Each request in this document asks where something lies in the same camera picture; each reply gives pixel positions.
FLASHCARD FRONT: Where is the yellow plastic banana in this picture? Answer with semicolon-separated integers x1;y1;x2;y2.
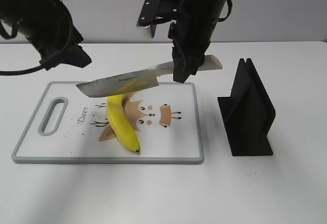
106;79;145;153

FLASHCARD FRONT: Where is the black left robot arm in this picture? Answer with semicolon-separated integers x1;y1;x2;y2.
1;0;91;76

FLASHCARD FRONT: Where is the black knife stand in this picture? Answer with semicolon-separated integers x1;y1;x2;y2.
217;58;276;156

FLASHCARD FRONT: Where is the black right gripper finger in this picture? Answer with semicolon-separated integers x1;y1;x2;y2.
189;54;205;76
172;47;191;83

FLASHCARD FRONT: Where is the white grey-rimmed cutting board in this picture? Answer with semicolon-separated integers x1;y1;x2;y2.
11;81;204;164

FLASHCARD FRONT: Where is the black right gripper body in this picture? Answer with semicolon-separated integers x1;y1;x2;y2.
168;14;217;63

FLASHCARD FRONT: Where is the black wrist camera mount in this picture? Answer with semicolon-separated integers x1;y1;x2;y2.
136;0;185;39

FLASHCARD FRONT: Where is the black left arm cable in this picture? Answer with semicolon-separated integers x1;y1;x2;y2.
0;0;77;76

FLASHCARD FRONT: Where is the white-handled kitchen knife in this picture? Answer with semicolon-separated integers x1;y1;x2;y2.
76;54;223;99

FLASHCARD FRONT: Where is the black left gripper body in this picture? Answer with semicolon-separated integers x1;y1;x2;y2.
30;24;92;71

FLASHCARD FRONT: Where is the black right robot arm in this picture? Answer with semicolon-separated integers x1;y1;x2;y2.
168;0;232;83

